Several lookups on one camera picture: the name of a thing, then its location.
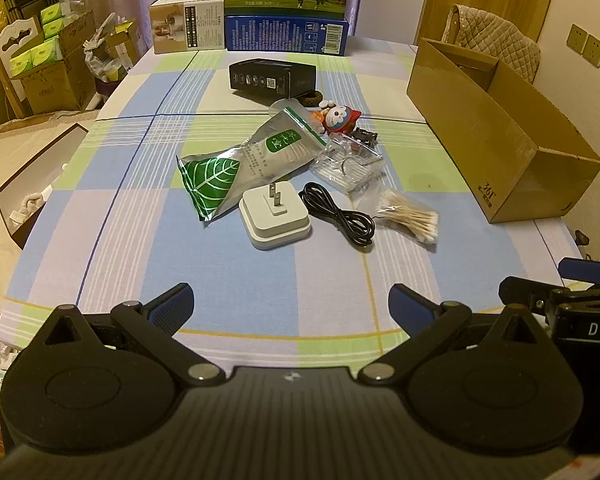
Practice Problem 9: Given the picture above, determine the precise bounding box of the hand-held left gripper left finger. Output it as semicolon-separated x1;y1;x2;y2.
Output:
32;282;226;386

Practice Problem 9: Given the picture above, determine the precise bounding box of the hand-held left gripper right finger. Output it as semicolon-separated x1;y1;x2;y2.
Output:
357;284;553;386

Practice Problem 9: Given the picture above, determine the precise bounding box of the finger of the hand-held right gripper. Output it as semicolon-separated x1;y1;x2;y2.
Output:
499;275;557;318
559;257;600;285

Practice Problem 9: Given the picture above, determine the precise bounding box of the bag of cotton swabs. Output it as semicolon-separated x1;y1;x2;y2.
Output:
352;187;440;246

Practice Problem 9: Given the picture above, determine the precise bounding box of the black cable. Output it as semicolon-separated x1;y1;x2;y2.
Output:
299;182;376;248

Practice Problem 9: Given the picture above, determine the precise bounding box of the brown cardboard box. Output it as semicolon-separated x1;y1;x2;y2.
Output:
406;37;600;224

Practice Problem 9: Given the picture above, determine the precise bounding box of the white power adapter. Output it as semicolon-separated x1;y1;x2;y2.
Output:
238;182;313;251

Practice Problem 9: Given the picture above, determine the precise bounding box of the clear plastic case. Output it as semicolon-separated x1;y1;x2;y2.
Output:
310;137;385;193

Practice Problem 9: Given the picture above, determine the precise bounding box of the silver tea pouch green leaf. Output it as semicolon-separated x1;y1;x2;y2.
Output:
176;100;327;222

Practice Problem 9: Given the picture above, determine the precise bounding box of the small cartoon cat toy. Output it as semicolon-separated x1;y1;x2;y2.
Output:
311;101;363;135

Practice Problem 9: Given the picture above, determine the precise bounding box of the black rectangular box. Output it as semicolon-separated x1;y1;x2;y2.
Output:
228;58;319;100

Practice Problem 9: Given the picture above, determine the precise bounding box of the checked tablecloth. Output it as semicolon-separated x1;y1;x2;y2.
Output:
0;35;588;376

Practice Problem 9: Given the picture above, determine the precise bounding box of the dark open gift box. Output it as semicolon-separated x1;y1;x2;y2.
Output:
0;122;90;250

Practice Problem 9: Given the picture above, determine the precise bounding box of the chair with quilted cover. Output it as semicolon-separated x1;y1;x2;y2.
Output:
441;4;542;85

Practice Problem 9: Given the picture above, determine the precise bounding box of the cardboard carton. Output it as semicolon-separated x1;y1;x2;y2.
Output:
10;10;98;113

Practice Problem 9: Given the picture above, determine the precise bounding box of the white plastic bag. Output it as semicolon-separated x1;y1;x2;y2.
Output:
82;12;141;106

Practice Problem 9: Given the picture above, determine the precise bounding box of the beige product box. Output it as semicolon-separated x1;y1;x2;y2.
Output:
148;0;227;55

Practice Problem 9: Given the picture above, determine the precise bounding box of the pile of green tissue packs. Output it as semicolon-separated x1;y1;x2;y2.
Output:
9;2;68;77

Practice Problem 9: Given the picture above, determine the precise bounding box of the blue cardboard box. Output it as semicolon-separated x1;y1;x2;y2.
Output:
225;14;350;57

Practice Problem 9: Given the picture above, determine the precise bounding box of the white wooden chair back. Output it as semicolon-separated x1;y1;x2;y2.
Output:
0;15;46;118

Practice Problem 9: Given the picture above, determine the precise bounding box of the beige wall socket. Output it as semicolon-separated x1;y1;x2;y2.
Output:
582;34;600;67
566;24;588;55

